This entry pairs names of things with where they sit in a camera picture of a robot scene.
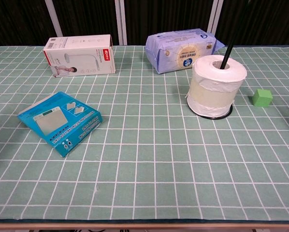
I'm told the black folding partition screen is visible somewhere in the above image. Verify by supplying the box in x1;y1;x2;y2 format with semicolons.
0;0;289;46

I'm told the green grid tablecloth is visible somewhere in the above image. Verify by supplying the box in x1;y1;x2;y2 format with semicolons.
0;44;289;221

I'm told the white toilet paper roll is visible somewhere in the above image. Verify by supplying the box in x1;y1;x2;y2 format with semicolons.
185;55;247;118

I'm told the blue kitchen scale box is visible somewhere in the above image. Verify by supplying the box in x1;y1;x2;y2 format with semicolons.
17;91;103;158

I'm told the purple tissue pack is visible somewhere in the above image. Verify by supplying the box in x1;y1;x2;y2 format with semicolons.
145;28;224;74

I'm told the white desk lamp box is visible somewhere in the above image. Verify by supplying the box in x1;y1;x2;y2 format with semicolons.
43;34;116;78

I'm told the green cube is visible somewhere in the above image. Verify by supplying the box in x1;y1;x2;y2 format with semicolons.
252;88;273;108

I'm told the black wire ring stand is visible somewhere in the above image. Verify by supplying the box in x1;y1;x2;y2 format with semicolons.
187;44;234;119

